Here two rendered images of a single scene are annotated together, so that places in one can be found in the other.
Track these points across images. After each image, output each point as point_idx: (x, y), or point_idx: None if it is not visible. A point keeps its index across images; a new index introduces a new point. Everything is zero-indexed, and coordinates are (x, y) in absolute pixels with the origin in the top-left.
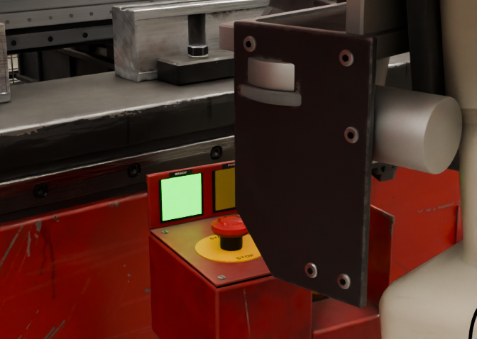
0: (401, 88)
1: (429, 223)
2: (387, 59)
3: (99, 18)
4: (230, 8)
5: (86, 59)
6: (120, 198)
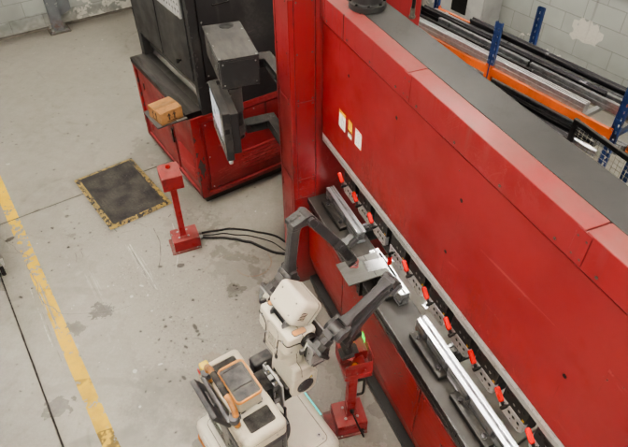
0: (431, 397)
1: (433, 433)
2: (341, 345)
3: None
4: (431, 341)
5: None
6: (386, 334)
